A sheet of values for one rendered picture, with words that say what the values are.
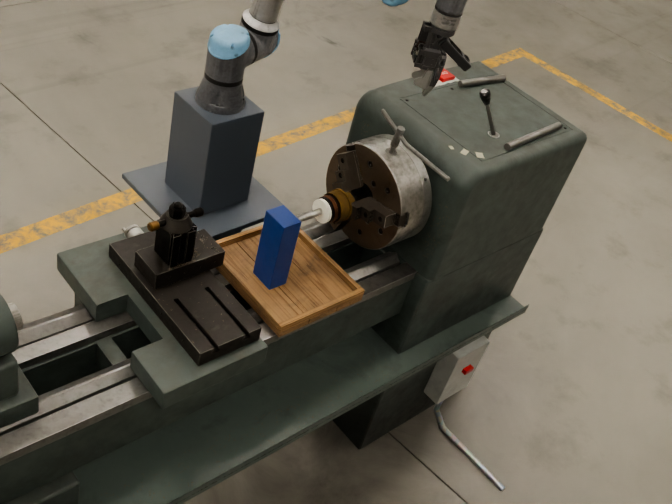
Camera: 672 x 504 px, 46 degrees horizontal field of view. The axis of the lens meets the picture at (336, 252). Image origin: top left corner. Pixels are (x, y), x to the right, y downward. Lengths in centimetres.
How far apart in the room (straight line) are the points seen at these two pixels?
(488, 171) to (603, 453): 157
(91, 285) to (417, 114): 105
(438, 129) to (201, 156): 72
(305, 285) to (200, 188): 52
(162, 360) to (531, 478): 174
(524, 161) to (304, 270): 71
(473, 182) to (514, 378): 148
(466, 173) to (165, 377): 97
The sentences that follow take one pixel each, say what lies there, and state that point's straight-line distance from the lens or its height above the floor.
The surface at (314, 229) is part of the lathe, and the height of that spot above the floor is 86.
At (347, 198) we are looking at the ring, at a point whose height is 112.
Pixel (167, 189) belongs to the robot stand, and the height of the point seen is 75.
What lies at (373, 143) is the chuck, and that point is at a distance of 225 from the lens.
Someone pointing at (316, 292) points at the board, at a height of 89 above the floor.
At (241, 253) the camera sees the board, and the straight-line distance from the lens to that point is 230.
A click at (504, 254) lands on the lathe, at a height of 82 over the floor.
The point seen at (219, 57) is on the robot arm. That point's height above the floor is 128.
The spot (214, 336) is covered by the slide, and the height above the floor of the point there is 97.
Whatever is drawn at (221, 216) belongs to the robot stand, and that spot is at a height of 75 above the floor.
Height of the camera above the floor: 239
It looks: 39 degrees down
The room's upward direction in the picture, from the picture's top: 17 degrees clockwise
